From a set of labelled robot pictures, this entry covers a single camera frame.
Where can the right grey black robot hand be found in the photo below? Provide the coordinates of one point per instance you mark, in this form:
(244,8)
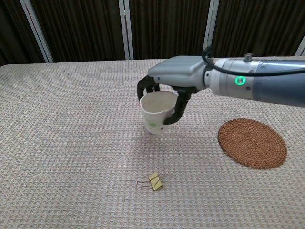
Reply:
(181,71)

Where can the white paper cup green print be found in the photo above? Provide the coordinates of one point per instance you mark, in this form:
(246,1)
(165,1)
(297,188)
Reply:
(156,112)

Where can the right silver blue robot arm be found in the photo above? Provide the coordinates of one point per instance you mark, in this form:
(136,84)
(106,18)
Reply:
(274,88)

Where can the round brown rattan coaster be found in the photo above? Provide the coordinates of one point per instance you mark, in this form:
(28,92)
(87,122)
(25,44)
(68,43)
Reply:
(252,143)

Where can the yellow binder clip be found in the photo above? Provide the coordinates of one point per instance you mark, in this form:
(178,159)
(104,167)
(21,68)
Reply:
(156,182)

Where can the beige woven tablecloth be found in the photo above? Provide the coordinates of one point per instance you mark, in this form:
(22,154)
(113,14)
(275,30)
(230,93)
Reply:
(71,155)

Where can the dark screen panel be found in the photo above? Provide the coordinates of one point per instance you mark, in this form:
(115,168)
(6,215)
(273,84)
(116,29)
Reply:
(12,33)

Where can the white screen frame post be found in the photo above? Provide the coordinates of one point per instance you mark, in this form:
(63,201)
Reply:
(300,48)
(125,28)
(210,26)
(35,28)

